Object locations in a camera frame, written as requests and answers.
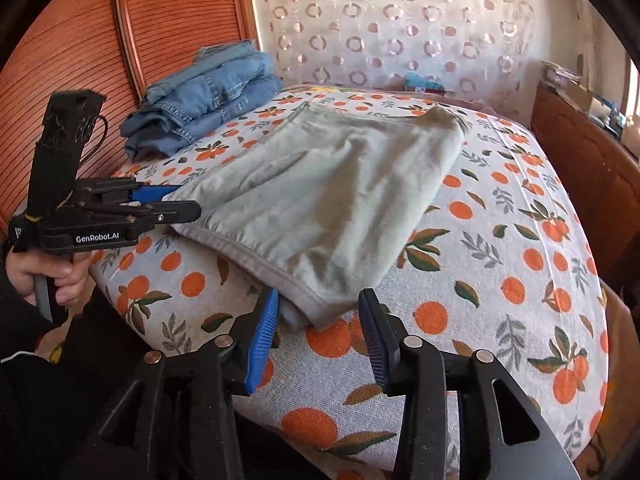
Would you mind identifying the cardboard box on sideboard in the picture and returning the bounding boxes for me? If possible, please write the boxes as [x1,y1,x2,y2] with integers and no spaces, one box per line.
[541,61,611,125]

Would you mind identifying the folded blue denim jeans stack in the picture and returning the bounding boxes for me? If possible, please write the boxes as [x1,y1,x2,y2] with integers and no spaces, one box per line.
[120,40,281,162]

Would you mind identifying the box with blue cloth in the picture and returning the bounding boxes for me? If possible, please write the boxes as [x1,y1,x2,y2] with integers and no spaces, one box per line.
[402,72,446,96]

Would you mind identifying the person left hand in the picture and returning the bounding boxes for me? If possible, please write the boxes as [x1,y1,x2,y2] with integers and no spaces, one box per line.
[4,248,93,307]

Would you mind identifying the circle pattern sheer curtain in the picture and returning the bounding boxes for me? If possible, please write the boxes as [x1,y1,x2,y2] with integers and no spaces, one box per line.
[254,0,535,99]

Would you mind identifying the brown wooden sideboard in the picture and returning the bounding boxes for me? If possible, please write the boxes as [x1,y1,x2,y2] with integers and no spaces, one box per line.
[530,84,639,301]

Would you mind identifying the orange print bed sheet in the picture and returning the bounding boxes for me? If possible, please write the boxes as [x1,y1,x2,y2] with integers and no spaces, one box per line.
[91,110,608,479]

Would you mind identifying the brown slatted wardrobe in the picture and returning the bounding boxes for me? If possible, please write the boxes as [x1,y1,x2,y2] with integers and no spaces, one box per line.
[1,0,257,222]

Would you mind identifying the floral pink blanket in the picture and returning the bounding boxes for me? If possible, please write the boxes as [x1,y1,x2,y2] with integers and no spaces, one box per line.
[282,84,499,116]

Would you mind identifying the grey-green pants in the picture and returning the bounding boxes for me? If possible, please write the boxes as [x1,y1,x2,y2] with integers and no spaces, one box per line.
[174,103,470,330]

